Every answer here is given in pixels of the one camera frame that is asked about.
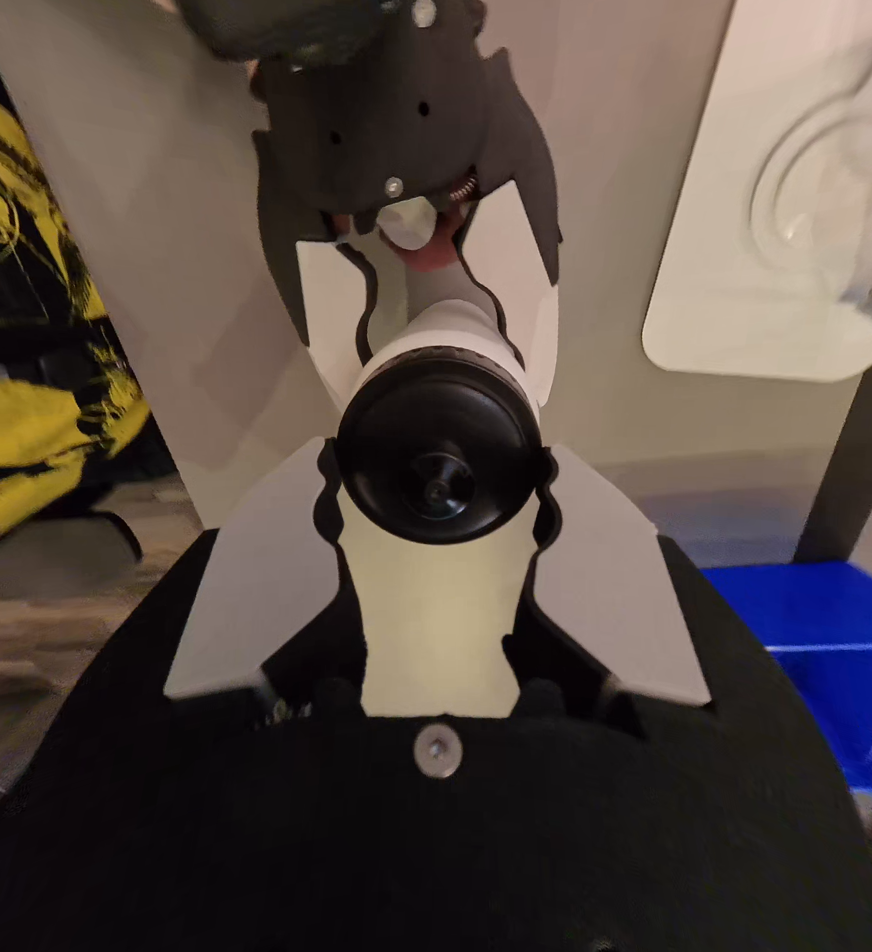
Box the grey padded armrest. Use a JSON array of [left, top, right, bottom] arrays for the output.
[[0, 511, 144, 602]]

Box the blue plastic bin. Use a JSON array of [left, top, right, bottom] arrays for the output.
[[700, 561, 872, 798]]

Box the clear round stand foot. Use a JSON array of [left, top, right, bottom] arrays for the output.
[[749, 23, 872, 316]]

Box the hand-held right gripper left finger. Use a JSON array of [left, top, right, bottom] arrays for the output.
[[164, 438, 366, 706]]

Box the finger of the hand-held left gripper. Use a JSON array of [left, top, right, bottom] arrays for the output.
[[295, 234, 410, 400], [456, 179, 562, 407]]

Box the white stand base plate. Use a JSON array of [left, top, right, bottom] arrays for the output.
[[642, 0, 872, 385]]

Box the black bottle lid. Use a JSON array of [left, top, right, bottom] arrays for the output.
[[334, 346, 546, 547]]

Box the black yellow printed shirt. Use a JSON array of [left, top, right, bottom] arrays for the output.
[[0, 93, 154, 569]]

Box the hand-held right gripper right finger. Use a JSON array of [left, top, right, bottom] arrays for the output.
[[502, 444, 714, 715]]

